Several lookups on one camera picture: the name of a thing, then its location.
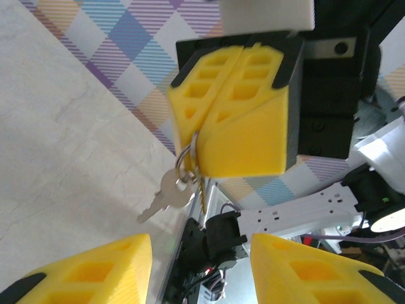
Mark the silver key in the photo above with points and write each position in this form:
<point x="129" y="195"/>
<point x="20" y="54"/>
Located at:
<point x="172" y="193"/>

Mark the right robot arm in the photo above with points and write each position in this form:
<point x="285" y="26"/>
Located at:
<point x="389" y="149"/>

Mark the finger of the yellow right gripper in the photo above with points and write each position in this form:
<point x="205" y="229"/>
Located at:
<point x="183" y="107"/>
<point x="253" y="142"/>

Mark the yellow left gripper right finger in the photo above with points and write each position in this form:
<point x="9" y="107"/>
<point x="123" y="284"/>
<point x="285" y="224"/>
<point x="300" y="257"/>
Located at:
<point x="310" y="278"/>

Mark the brass key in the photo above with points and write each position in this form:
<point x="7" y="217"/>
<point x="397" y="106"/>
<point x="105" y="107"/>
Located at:
<point x="201" y="196"/>

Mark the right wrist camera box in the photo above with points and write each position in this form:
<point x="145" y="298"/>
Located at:
<point x="269" y="16"/>

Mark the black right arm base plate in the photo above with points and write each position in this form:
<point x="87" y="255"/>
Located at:
<point x="193" y="240"/>

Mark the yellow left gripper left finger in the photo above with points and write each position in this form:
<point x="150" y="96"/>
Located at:
<point x="95" y="275"/>

